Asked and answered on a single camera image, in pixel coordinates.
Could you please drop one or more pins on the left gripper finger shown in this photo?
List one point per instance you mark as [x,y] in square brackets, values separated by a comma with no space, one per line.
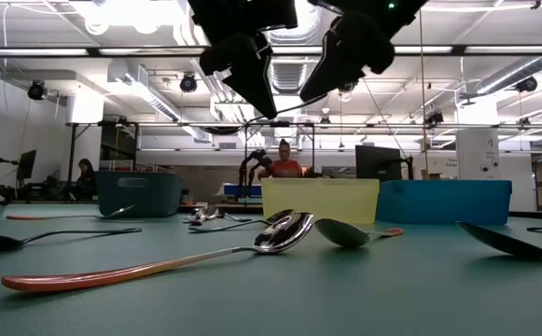
[252,70]

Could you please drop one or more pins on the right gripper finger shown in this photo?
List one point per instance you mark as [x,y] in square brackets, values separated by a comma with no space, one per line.
[354,51]

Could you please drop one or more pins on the black background robot arm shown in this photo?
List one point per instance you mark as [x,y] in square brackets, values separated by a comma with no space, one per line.
[261,161]

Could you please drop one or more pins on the overhead rig light bar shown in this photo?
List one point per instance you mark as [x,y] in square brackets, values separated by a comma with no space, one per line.
[459,50]

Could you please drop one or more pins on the person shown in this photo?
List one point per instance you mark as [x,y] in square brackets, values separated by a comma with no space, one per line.
[86,177]
[285,169]

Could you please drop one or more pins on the black computer monitor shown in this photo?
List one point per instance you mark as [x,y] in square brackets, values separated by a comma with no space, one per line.
[378,163]
[27,164]

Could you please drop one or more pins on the blue background crate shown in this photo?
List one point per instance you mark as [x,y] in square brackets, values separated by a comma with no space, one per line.
[240,190]

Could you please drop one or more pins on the yellow-green plastic bin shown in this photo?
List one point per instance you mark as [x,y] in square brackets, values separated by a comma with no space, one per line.
[322,200]

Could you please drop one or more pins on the grey-blue plastic bin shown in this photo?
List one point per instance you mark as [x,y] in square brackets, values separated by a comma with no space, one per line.
[149,198]

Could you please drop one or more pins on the blue plastic bin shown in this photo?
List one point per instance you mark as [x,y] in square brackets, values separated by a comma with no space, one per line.
[448,203]

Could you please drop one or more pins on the silver ceiling duct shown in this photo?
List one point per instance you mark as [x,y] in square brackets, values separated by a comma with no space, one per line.
[289,74]

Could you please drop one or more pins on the black background workstation frame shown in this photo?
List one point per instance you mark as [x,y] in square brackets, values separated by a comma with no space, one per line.
[72,158]

